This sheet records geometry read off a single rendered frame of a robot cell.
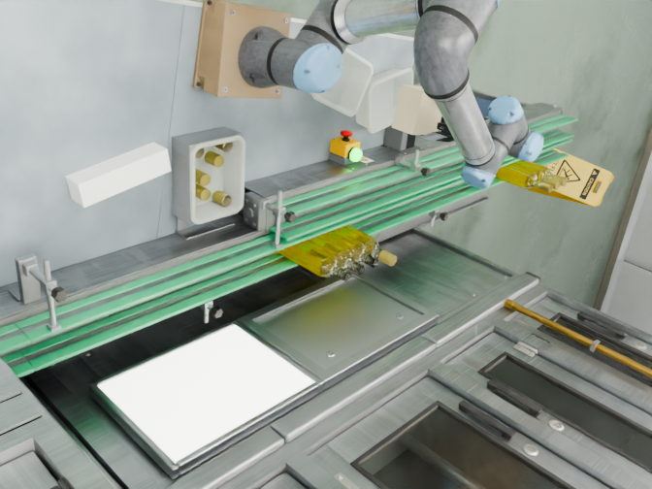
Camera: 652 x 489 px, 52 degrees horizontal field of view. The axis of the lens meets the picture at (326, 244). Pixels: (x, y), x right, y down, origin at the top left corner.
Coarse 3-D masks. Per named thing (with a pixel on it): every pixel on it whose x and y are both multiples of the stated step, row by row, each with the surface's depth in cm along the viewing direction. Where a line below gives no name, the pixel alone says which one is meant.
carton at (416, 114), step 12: (408, 96) 182; (420, 96) 179; (396, 108) 185; (408, 108) 182; (420, 108) 181; (432, 108) 185; (396, 120) 186; (408, 120) 183; (420, 120) 183; (432, 120) 187; (408, 132) 183; (420, 132) 185
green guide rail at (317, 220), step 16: (544, 144) 285; (432, 176) 240; (448, 176) 241; (384, 192) 222; (400, 192) 223; (416, 192) 226; (336, 208) 207; (352, 208) 209; (368, 208) 210; (288, 224) 194; (304, 224) 196; (320, 224) 196; (288, 240) 187
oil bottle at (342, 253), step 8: (312, 240) 195; (320, 240) 195; (328, 240) 196; (328, 248) 191; (336, 248) 191; (344, 248) 192; (336, 256) 189; (344, 256) 188; (352, 256) 191; (344, 264) 189
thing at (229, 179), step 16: (208, 144) 170; (240, 144) 178; (192, 160) 168; (224, 160) 185; (240, 160) 181; (192, 176) 170; (224, 176) 187; (240, 176) 182; (192, 192) 172; (224, 192) 189; (240, 192) 185; (192, 208) 174; (208, 208) 184; (224, 208) 185; (240, 208) 186
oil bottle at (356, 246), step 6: (324, 234) 199; (330, 234) 198; (336, 234) 199; (342, 234) 199; (336, 240) 196; (342, 240) 196; (348, 240) 196; (354, 240) 196; (348, 246) 193; (354, 246) 192; (360, 246) 193; (354, 252) 192; (360, 252) 192; (366, 252) 195; (354, 258) 193
